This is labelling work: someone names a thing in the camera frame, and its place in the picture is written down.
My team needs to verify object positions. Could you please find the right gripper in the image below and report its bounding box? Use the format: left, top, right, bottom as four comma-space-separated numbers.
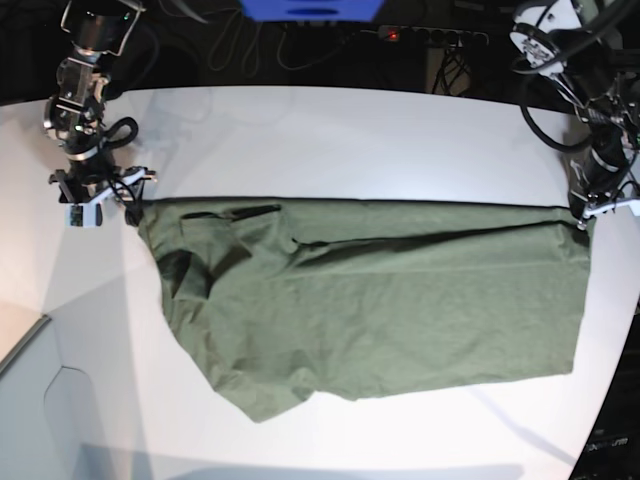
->
48, 167, 157, 227

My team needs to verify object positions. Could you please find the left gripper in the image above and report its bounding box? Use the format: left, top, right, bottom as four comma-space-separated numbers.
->
568, 160, 639, 230

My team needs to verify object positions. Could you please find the green t-shirt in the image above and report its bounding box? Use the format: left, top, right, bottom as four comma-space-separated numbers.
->
138, 198, 591, 422

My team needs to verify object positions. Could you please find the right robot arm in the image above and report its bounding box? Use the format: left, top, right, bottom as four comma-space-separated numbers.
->
43, 1, 156, 228

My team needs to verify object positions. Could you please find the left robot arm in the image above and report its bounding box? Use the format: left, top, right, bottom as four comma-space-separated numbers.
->
509, 1, 639, 229

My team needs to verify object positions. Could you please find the black power strip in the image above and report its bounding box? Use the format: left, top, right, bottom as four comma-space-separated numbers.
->
376, 25, 490, 48

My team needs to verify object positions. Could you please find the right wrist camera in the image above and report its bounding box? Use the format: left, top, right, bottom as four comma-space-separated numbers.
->
65, 202, 103, 228

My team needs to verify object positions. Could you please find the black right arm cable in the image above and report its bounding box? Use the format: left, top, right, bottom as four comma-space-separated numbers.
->
102, 117, 140, 151

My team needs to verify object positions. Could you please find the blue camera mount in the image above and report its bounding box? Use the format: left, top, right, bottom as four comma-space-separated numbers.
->
240, 0, 384, 22

